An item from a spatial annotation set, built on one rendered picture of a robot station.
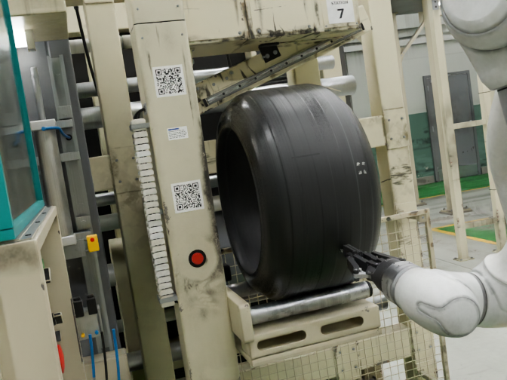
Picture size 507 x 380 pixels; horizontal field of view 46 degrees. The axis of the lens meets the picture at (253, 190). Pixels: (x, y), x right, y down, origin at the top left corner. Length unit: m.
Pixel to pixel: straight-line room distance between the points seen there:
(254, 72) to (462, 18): 1.31
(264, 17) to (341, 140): 0.59
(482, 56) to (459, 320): 0.49
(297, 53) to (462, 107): 10.68
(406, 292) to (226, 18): 1.04
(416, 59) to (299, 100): 10.82
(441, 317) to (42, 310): 0.68
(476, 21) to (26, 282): 0.56
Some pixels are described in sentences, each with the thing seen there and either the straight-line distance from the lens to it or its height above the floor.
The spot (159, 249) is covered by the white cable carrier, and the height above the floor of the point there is 1.10.
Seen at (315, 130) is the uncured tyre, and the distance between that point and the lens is 1.43.
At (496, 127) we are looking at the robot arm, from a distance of 1.00.
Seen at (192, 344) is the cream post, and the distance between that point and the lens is 1.57.
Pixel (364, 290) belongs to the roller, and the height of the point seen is 0.90.
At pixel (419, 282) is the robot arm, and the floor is 1.04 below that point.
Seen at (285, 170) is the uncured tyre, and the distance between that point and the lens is 1.37.
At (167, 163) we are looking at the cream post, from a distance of 1.50.
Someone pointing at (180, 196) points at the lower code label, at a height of 1.22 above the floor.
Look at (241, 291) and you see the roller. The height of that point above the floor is 0.90.
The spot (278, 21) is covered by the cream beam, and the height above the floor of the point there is 1.68.
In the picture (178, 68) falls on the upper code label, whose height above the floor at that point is 1.54.
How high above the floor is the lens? 1.33
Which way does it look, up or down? 5 degrees down
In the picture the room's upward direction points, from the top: 8 degrees counter-clockwise
